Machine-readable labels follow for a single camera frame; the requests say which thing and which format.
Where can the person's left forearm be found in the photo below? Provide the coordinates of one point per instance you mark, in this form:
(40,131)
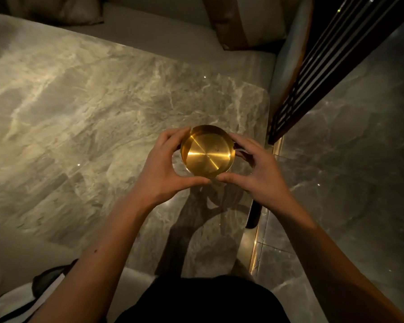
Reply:
(97,265)

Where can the brown and beige cushion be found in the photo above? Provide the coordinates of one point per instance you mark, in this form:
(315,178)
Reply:
(60,10)

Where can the beige bench seat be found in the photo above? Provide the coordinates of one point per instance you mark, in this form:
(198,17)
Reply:
(20,252)

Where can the gold metal ashtray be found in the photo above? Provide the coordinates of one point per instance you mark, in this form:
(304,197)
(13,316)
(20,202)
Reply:
(207,154)

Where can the dark slatted partition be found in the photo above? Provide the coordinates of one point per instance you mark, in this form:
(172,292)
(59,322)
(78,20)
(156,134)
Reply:
(330,63)

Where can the maroon and white cushion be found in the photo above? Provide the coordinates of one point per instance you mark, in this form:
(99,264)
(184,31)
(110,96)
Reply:
(252,20)

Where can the black shirt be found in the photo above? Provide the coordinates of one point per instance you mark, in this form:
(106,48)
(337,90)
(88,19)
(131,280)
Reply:
(202,302)

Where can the grey upholstered sofa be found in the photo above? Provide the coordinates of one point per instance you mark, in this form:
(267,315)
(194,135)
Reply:
(175,40)

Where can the person's left hand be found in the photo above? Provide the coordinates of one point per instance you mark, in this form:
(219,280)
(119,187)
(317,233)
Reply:
(158,178)

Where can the black and white bag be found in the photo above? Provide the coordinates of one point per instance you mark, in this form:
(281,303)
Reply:
(43,282)

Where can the person's right hand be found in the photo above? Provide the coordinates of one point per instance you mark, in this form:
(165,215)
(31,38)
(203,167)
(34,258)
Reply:
(266,185)

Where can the person's right forearm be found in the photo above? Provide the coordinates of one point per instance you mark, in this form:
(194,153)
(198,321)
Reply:
(330,272)

